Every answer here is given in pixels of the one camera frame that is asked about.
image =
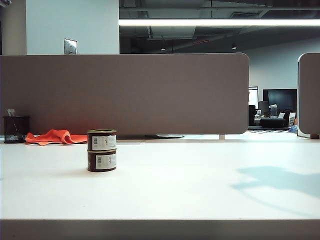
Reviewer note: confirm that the long ceiling light strip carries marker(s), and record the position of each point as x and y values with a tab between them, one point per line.
212	22

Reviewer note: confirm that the black mesh pen holder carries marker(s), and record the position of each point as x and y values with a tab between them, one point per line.
15	127

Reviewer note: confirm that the right grey divider panel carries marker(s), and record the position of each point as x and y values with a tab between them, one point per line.
310	95

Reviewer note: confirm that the white board with frame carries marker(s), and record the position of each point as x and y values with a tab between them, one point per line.
253	96

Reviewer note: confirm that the white card in holder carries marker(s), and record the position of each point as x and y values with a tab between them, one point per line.
11	113

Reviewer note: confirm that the metal wall outlet plate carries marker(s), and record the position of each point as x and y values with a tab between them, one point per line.
70	46

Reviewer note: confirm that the white divider support foot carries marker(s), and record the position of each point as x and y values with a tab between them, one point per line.
221	137

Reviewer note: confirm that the grey desk divider panel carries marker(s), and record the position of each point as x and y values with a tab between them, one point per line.
125	95

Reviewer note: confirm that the dark red tomato can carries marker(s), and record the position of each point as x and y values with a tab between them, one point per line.
102	161
102	140

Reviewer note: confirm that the black round ottoman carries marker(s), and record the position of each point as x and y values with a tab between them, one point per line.
272	122

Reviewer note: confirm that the orange cloth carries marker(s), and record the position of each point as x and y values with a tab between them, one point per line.
57	136

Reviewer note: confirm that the black white checkerboard sheet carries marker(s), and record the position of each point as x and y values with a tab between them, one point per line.
267	131

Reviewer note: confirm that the large black screen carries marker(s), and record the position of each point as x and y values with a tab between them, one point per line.
281	97

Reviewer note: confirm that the brown divider support foot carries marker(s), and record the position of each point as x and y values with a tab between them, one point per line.
314	136

